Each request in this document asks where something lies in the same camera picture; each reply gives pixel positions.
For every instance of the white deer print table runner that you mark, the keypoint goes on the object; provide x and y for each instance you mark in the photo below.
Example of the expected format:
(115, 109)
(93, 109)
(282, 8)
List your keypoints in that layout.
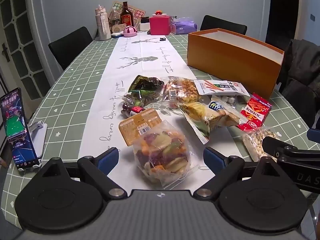
(147, 47)

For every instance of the dark prune packet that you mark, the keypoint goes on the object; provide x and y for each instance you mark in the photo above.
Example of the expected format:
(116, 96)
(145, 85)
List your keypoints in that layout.
(145, 82)

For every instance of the red spicy strip packet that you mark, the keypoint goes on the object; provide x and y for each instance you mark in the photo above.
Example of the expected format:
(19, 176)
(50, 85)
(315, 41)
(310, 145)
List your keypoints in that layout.
(255, 112)

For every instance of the small dark red packet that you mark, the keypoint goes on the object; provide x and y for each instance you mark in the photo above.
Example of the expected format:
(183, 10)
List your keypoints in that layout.
(132, 110)

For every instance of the magenta gift box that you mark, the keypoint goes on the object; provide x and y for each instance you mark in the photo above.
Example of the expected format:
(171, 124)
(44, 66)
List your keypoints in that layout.
(160, 26)

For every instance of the beige small radio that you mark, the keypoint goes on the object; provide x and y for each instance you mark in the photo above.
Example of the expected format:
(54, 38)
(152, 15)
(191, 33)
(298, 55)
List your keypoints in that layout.
(118, 28)

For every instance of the black chair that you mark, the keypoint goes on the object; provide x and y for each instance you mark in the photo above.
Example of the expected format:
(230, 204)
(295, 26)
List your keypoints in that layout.
(222, 25)
(70, 45)

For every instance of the quail egg clear packet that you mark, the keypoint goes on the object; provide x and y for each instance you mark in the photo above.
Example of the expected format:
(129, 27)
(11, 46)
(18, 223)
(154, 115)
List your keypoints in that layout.
(228, 100)

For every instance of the mixed dried fruit chips bag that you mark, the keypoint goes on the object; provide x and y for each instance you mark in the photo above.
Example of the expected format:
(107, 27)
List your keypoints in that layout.
(160, 152)

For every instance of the small plate with red fruit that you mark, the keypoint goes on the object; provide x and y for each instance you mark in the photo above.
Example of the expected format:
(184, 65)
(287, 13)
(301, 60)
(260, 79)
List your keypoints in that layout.
(158, 13)

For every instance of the black smartphone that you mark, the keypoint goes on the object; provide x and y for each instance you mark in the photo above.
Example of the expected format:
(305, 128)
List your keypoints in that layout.
(15, 130)

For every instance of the white breadstick packet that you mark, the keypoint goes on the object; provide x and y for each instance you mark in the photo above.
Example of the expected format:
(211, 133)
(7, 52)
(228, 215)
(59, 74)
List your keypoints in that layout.
(222, 87)

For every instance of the yellow potato chip bag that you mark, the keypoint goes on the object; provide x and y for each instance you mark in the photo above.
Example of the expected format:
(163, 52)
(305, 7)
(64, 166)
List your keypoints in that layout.
(210, 117)

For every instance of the white and blue flat case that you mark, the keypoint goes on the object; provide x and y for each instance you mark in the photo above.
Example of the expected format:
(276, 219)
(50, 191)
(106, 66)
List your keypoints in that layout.
(117, 36)

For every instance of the clear white peanut packet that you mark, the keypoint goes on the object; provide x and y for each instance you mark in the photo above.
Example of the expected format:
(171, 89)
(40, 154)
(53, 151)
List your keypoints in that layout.
(256, 142)

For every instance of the white thermos bottle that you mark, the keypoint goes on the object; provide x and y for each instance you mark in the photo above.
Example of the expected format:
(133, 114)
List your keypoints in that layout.
(103, 27)

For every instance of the clear plastic water bottle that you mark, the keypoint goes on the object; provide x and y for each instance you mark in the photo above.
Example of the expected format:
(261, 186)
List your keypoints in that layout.
(114, 17)

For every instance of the patterned dotted board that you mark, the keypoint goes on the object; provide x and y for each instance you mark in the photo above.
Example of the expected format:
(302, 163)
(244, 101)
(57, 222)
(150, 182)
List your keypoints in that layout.
(138, 13)

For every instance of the dark jacket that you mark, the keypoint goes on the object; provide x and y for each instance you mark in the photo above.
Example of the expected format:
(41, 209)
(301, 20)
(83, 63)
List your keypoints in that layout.
(302, 75)

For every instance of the white phone stand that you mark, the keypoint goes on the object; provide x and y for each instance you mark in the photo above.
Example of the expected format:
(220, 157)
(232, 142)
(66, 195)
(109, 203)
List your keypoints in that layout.
(37, 140)

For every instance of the pink round container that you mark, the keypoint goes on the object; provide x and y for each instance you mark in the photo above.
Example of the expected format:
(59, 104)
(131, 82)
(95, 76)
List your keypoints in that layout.
(130, 31)

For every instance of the brown glass bottle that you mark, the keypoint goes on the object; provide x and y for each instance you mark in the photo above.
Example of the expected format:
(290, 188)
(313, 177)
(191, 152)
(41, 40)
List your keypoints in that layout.
(126, 16)

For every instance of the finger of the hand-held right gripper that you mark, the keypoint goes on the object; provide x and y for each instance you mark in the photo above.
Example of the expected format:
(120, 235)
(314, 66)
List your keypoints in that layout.
(272, 146)
(314, 134)

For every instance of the purple tissue pack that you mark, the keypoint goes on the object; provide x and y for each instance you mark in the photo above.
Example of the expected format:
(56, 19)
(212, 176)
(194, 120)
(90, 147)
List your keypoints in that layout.
(183, 26)

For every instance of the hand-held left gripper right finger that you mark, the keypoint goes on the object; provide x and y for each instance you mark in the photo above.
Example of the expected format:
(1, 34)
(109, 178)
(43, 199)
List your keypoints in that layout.
(213, 158)

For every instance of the orange cardboard box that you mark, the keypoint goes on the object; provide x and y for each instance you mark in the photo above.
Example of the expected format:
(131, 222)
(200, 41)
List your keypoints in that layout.
(232, 62)

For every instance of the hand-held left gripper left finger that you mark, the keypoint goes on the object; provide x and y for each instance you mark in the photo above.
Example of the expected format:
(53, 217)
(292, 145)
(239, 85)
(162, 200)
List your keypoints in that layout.
(108, 160)

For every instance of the white glass panel door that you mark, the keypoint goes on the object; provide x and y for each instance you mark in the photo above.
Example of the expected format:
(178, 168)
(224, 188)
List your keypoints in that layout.
(25, 42)

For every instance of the clear waffle bag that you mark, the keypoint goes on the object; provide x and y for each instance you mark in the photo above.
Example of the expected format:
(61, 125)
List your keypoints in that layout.
(182, 90)

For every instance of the wall switch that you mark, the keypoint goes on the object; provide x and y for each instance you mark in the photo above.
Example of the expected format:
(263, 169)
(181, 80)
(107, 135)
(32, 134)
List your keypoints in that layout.
(312, 17)

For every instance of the green raisin packet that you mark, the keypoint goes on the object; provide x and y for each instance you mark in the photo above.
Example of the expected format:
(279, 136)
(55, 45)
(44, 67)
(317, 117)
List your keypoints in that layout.
(146, 96)

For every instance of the small white box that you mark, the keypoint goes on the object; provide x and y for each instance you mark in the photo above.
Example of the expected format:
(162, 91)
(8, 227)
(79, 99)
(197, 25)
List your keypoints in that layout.
(144, 27)

